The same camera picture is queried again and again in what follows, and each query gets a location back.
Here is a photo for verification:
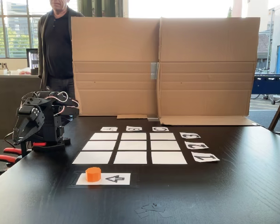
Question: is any white plastic bag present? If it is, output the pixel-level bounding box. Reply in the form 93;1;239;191
16;67;31;76

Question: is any paper sheet number 1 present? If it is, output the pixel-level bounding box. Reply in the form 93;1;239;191
191;151;220;163

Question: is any black drinks fridge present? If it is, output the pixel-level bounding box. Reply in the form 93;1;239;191
26;48;39;76

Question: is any paper sheet number 3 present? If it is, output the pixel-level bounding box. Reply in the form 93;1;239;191
179;132;201;139

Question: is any black clamp with red handles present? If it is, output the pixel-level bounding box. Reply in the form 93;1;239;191
0;141;48;165

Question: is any blue foosball table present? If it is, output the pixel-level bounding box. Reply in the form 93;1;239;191
253;74;280;105

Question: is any grey tape strip on cardboard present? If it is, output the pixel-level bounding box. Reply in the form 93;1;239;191
150;62;159;80

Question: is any white paper grid square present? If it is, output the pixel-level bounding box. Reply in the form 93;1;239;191
90;133;119;140
113;151;147;165
151;151;188;165
72;151;112;165
150;140;181;151
82;140;117;151
121;133;147;140
150;133;176;140
118;140;147;151

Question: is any person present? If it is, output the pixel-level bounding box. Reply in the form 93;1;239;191
37;0;85;126

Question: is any white paper arrow sheet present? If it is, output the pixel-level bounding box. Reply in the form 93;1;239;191
76;173;131;186

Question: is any paper sheet number 2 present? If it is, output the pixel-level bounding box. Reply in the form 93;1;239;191
184;141;210;150

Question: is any black power cable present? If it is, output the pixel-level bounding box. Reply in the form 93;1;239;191
3;132;21;150

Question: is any brown cardboard panel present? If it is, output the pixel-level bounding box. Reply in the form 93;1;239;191
157;16;261;126
70;16;161;119

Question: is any red white servo cable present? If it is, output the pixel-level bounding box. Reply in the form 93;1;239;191
50;91;79;117

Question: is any round orange token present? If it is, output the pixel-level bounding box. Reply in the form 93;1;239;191
85;167;102;182

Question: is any dark counter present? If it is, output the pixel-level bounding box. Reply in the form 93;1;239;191
0;74;42;138

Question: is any bicycle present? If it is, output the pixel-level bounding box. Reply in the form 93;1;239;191
251;67;280;103

